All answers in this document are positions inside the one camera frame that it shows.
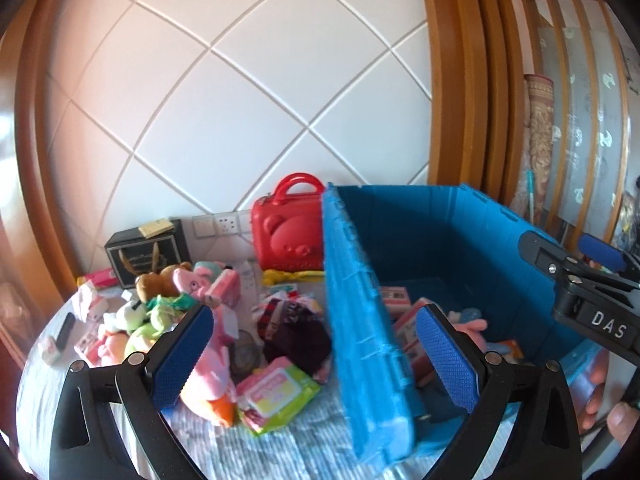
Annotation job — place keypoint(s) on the yellow toy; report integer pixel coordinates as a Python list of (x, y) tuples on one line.
[(276, 277)]

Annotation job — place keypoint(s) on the wall light switch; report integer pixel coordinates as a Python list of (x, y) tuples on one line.
[(204, 226)]

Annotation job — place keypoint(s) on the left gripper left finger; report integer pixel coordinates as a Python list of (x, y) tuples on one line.
[(86, 443)]

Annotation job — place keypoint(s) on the blue plastic crate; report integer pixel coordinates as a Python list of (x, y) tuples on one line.
[(449, 244)]

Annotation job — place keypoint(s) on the brown plush toy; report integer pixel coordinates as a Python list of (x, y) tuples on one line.
[(153, 284)]

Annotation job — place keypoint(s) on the green plush pillow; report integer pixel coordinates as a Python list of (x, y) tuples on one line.
[(160, 315)]

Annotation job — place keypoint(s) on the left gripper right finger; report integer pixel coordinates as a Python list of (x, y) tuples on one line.
[(544, 441)]

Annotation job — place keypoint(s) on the small pink pig plush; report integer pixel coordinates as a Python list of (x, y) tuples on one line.
[(198, 282)]

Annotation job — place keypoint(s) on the baby wipes pack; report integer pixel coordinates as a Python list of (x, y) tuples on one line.
[(269, 399)]

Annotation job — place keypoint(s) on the dark maroon knit garment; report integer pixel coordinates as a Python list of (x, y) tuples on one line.
[(294, 328)]

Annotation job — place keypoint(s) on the open tissue pack with paper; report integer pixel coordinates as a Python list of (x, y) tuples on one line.
[(88, 304)]

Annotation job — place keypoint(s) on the black gift paper bag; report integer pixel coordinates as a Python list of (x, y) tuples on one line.
[(131, 254)]

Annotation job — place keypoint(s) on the grey round pouch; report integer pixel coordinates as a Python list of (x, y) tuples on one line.
[(245, 356)]

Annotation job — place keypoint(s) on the wall socket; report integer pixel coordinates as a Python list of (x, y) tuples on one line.
[(227, 223)]

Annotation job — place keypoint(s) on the large pink tissue pack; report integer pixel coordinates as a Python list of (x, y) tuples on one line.
[(222, 297)]

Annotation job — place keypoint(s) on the black rolled bag bundle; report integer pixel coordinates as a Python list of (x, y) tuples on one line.
[(63, 335)]

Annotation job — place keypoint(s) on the yellow notepad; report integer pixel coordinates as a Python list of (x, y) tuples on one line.
[(155, 228)]

